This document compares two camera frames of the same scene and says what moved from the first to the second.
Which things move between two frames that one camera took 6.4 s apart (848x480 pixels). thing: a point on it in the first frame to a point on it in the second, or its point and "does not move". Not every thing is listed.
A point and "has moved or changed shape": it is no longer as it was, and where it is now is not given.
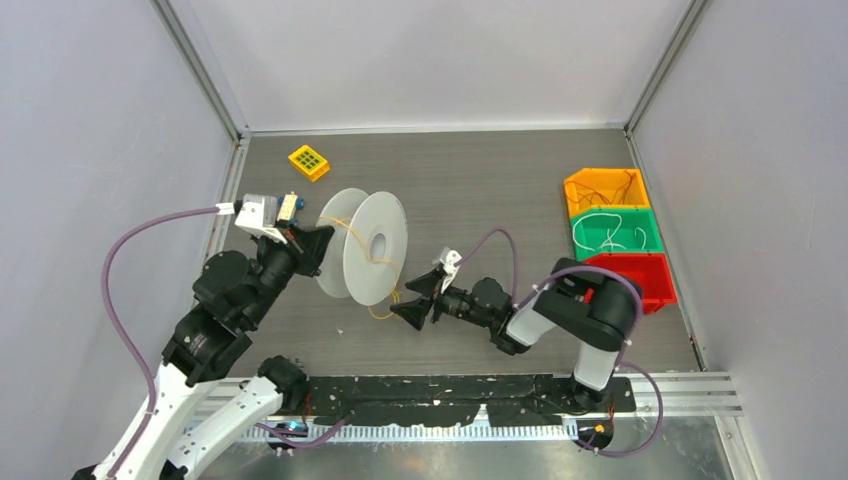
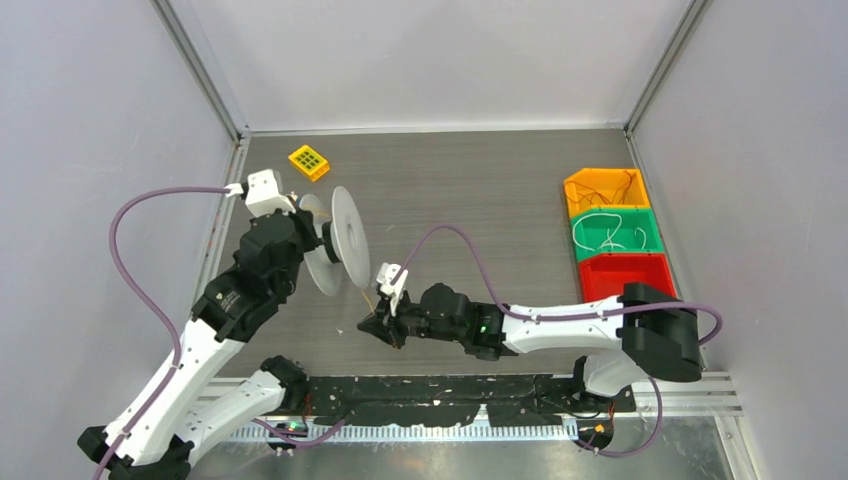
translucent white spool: [367, 253] has moved or changed shape
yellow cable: [372, 260] to [373, 310]
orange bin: [591, 188] does not move
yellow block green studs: [309, 162] does not move
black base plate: [507, 400] does not move
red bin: [648, 272] does not move
